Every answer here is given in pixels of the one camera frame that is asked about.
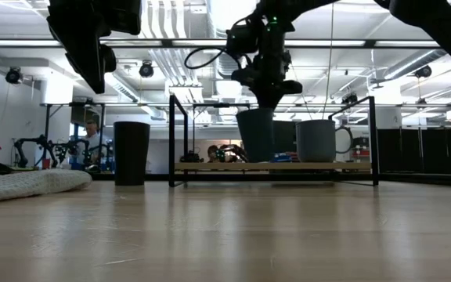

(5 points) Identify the dark green cup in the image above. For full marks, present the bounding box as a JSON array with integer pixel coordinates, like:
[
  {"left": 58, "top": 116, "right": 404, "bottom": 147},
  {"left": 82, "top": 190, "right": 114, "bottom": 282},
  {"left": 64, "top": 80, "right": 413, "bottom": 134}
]
[{"left": 236, "top": 108, "right": 276, "bottom": 164}]

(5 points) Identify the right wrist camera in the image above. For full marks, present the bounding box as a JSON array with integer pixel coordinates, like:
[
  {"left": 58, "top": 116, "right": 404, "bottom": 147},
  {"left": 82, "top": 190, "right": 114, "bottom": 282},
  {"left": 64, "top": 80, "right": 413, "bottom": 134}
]
[{"left": 227, "top": 23, "right": 260, "bottom": 54}]

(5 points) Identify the grey folded towel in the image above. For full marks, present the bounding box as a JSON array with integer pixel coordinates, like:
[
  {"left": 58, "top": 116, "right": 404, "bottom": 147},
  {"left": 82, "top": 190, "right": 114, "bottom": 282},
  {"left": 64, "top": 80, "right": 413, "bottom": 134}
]
[{"left": 0, "top": 168, "right": 92, "bottom": 204}]

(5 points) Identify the wooden shelf black metal frame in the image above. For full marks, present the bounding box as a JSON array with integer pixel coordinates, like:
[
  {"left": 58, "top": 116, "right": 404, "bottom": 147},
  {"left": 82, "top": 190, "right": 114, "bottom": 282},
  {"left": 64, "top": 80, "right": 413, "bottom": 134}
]
[{"left": 168, "top": 93, "right": 380, "bottom": 188}]

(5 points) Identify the person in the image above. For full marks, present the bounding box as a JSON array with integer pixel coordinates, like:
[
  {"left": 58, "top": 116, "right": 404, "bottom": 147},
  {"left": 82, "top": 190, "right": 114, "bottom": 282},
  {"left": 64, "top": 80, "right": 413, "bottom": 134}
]
[
  {"left": 80, "top": 119, "right": 111, "bottom": 165},
  {"left": 207, "top": 143, "right": 222, "bottom": 164}
]

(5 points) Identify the tall black cup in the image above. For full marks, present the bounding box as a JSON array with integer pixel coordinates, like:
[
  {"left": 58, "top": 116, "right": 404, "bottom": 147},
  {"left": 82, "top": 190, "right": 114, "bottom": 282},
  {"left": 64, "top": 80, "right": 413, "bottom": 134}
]
[{"left": 114, "top": 121, "right": 151, "bottom": 186}]

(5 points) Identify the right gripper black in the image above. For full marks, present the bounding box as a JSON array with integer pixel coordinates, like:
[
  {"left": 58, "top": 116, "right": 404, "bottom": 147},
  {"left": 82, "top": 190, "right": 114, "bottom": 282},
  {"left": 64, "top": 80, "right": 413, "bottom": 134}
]
[{"left": 231, "top": 23, "right": 303, "bottom": 110}]

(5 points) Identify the blue box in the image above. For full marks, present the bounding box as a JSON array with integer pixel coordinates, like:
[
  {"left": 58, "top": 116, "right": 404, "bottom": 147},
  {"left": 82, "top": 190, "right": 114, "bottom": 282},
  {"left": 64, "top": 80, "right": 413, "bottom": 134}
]
[{"left": 270, "top": 152, "right": 299, "bottom": 164}]

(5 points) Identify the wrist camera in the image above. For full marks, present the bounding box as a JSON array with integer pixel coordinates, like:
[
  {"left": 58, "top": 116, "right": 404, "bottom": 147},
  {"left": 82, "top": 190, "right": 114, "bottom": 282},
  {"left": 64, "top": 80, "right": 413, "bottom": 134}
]
[
  {"left": 227, "top": 23, "right": 260, "bottom": 54},
  {"left": 106, "top": 0, "right": 143, "bottom": 35}
]

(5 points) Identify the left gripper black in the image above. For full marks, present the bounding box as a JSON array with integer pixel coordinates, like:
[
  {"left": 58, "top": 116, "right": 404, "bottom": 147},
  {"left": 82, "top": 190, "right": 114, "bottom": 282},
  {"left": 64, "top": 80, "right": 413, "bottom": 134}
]
[{"left": 47, "top": 0, "right": 109, "bottom": 94}]

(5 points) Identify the dark cabinet row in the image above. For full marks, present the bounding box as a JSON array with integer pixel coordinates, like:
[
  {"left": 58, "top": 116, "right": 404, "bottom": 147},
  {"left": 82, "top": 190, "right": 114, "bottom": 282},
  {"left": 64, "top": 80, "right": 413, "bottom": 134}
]
[{"left": 377, "top": 119, "right": 451, "bottom": 175}]

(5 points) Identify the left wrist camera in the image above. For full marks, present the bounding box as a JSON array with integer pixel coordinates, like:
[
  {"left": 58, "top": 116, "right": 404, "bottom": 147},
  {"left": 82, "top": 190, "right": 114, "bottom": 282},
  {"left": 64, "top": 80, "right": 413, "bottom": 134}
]
[{"left": 106, "top": 0, "right": 143, "bottom": 35}]

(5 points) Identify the grey mug with handle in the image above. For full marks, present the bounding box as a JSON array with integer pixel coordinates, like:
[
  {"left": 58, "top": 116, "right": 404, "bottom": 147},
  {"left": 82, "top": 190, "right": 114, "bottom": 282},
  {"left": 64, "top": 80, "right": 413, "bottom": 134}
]
[{"left": 295, "top": 119, "right": 354, "bottom": 164}]

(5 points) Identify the black camera cable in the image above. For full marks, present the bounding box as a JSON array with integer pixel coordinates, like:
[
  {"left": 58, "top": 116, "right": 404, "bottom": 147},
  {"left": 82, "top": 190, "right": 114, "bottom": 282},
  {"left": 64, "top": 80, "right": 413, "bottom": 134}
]
[{"left": 183, "top": 46, "right": 243, "bottom": 71}]

